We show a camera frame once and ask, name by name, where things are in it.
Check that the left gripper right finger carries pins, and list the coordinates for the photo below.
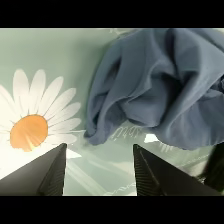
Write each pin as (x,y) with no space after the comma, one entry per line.
(160,178)

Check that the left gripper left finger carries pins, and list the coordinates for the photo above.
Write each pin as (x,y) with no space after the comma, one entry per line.
(43,175)

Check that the blue shirt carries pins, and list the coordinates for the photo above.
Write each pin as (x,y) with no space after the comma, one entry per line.
(160,86)

